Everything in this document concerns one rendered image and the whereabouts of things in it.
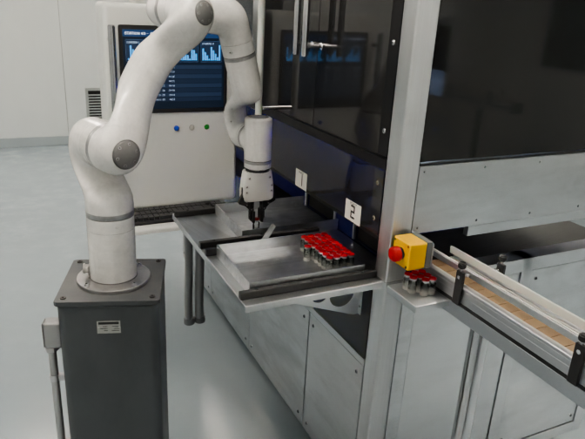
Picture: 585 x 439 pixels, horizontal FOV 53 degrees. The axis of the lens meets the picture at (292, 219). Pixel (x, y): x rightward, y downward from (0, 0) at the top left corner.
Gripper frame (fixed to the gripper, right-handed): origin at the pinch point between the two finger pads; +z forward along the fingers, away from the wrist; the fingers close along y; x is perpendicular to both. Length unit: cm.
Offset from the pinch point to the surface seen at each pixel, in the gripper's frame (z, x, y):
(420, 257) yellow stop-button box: -5, 55, -22
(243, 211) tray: 5.8, -19.6, -3.1
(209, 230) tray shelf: 5.8, -6.3, 13.7
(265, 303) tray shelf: 5.9, 44.5, 15.6
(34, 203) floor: 94, -316, 58
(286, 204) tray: 5.2, -20.0, -20.2
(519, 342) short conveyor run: 5, 83, -30
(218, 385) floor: 94, -42, -1
